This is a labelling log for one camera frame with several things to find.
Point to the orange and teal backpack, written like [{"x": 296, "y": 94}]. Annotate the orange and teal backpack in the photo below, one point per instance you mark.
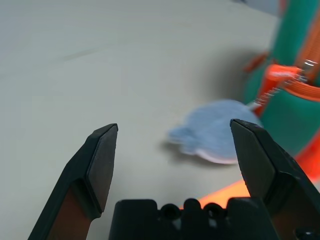
[{"x": 287, "y": 112}]

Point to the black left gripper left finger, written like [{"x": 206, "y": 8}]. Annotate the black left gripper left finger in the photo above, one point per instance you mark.
[{"x": 82, "y": 175}]

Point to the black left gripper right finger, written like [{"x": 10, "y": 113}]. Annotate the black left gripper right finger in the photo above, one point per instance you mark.
[{"x": 280, "y": 180}]

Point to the grey and white plush pendant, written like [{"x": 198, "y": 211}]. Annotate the grey and white plush pendant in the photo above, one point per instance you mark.
[{"x": 210, "y": 130}]

